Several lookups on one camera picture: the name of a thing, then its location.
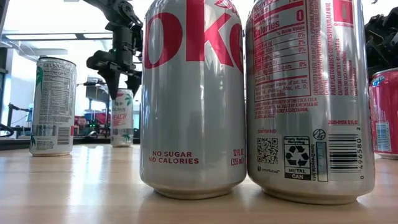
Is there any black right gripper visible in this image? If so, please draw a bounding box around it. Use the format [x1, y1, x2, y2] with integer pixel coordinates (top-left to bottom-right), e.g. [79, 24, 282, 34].
[365, 6, 398, 78]

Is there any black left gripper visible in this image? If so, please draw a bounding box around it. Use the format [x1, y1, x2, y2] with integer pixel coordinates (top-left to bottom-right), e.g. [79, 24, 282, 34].
[86, 26, 143, 100]

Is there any white Celsius Peach Vibe can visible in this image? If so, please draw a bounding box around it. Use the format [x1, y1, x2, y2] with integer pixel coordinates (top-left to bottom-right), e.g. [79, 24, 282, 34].
[110, 88, 135, 148]

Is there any white Celsius can green palm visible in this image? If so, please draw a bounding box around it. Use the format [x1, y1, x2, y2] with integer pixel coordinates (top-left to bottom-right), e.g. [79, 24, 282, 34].
[29, 56, 78, 157]

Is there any red Fanta soda can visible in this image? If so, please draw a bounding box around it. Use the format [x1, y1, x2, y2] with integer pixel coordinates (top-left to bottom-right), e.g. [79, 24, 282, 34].
[369, 67, 398, 161]

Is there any silver Diet Coke can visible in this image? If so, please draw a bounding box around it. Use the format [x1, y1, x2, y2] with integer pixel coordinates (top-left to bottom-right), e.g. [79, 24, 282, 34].
[245, 0, 376, 205]
[139, 0, 248, 200]

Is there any grey hanging box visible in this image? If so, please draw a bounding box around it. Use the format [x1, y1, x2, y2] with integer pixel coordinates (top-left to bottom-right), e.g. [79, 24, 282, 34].
[85, 85, 109, 103]

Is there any red blue shelving cart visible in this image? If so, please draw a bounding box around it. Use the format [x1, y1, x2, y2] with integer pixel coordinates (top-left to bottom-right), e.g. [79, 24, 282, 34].
[73, 111, 112, 138]

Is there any black background rack frame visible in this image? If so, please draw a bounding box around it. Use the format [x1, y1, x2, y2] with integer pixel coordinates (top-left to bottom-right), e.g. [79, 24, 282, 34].
[76, 81, 112, 138]

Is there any black cable loop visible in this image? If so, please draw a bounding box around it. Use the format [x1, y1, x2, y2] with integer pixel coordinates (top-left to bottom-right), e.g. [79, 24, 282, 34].
[0, 123, 16, 139]

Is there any black metal table frame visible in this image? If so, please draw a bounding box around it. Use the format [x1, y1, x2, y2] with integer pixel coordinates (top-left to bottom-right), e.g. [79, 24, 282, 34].
[0, 138, 141, 151]

